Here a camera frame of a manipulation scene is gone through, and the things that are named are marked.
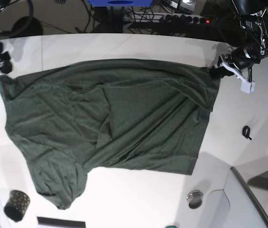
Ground black patterned cup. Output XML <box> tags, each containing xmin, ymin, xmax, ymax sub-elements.
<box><xmin>4</xmin><ymin>190</ymin><xmax>30</xmax><ymax>222</ymax></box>

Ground dark green t-shirt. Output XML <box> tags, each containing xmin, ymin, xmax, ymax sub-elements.
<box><xmin>0</xmin><ymin>59</ymin><xmax>220</xmax><ymax>209</ymax></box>

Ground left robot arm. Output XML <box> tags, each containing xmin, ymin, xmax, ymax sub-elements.
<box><xmin>210</xmin><ymin>0</ymin><xmax>268</xmax><ymax>94</ymax></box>

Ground blue bin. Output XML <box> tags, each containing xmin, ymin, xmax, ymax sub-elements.
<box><xmin>88</xmin><ymin>0</ymin><xmax>153</xmax><ymax>7</ymax></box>

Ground small black clip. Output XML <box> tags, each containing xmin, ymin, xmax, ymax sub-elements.
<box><xmin>241</xmin><ymin>125</ymin><xmax>252</xmax><ymax>140</ymax></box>

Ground white power strip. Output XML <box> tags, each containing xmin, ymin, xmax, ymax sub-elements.
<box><xmin>125</xmin><ymin>11</ymin><xmax>211</xmax><ymax>26</ymax></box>

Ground round metal table grommet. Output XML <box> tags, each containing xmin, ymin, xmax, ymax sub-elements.
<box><xmin>187</xmin><ymin>190</ymin><xmax>203</xmax><ymax>209</ymax></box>

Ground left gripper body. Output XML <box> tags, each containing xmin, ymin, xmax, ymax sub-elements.
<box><xmin>213</xmin><ymin>47</ymin><xmax>260</xmax><ymax>77</ymax></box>

